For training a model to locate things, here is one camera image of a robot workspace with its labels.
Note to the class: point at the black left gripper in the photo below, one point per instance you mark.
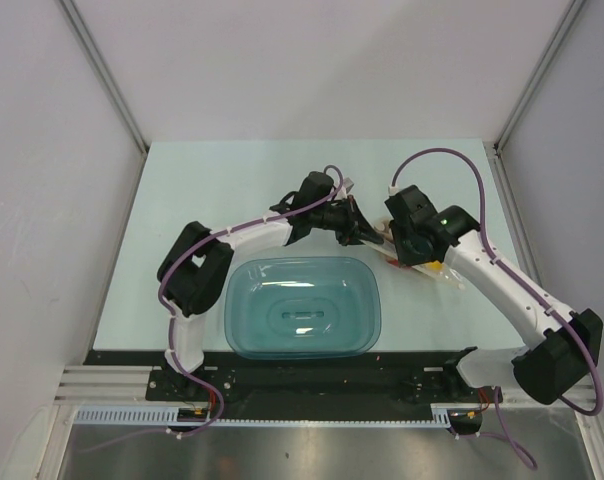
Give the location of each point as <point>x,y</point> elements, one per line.
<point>352,216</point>

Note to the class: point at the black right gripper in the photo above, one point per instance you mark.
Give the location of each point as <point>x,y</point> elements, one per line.
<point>404,257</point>

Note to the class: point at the yellow fake lemon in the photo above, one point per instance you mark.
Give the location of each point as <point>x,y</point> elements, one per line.
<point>435,265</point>

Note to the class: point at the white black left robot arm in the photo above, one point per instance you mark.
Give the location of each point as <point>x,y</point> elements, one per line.
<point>194,272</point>

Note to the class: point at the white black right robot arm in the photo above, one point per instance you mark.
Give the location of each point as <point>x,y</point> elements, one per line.
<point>562,346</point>

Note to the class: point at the teal transparent plastic container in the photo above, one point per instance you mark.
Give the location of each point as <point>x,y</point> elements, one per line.
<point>302,308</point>

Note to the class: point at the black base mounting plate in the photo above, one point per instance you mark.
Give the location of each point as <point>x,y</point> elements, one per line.
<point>540,384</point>

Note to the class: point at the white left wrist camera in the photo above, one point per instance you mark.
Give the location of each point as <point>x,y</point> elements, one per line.
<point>347,184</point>

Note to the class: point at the right aluminium corner post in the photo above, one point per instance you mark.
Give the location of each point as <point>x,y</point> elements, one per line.
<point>550,52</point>

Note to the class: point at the aluminium corner post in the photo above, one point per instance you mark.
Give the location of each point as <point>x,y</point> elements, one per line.
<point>550,52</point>
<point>97,62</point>

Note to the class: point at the aluminium front frame rail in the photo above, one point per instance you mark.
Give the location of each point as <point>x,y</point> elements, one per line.
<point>414,385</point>

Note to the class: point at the left aluminium corner post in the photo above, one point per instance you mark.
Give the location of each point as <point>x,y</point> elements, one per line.
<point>97,62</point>

